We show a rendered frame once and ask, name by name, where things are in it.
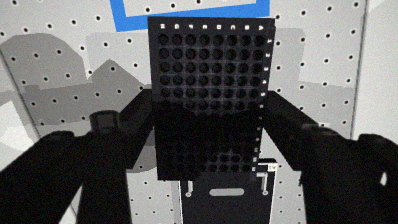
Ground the black well plate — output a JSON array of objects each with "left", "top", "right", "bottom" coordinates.
[{"left": 147, "top": 16, "right": 276, "bottom": 182}]

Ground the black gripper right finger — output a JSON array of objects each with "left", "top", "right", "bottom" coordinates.
[{"left": 263, "top": 90, "right": 398, "bottom": 224}]

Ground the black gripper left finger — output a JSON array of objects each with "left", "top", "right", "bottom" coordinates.
[{"left": 0, "top": 89, "right": 154, "bottom": 224}]

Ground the blue tape outline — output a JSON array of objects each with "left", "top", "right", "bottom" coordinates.
[{"left": 110, "top": 0, "right": 270, "bottom": 32}]

